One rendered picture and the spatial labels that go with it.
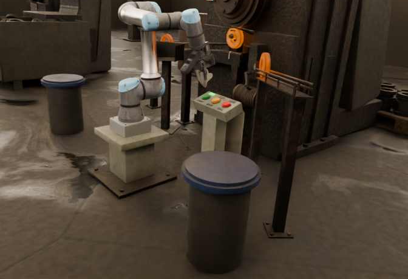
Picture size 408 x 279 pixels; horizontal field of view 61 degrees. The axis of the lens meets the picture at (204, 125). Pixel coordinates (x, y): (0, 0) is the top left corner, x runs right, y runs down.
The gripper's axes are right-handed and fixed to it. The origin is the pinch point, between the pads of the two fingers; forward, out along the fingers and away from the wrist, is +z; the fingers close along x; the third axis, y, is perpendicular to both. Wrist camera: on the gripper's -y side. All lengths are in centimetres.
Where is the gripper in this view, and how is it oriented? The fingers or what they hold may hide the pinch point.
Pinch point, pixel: (203, 85)
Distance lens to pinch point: 168.6
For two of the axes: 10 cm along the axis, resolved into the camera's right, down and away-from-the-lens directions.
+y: 7.5, -4.8, 4.5
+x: -6.2, -3.0, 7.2
